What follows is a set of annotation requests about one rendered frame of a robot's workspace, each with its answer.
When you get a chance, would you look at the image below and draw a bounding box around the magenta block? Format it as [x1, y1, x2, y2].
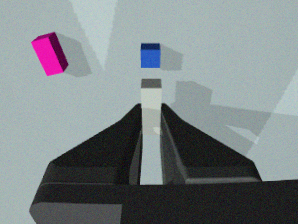
[31, 32, 68, 76]

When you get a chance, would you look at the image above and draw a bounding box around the small blue block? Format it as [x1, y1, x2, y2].
[141, 43, 160, 68]

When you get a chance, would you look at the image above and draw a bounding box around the grey rod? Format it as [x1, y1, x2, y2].
[141, 79, 162, 135]

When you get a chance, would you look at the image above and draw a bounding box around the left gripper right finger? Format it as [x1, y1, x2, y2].
[160, 103, 262, 184]

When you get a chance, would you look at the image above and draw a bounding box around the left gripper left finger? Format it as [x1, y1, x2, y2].
[40, 103, 143, 185]

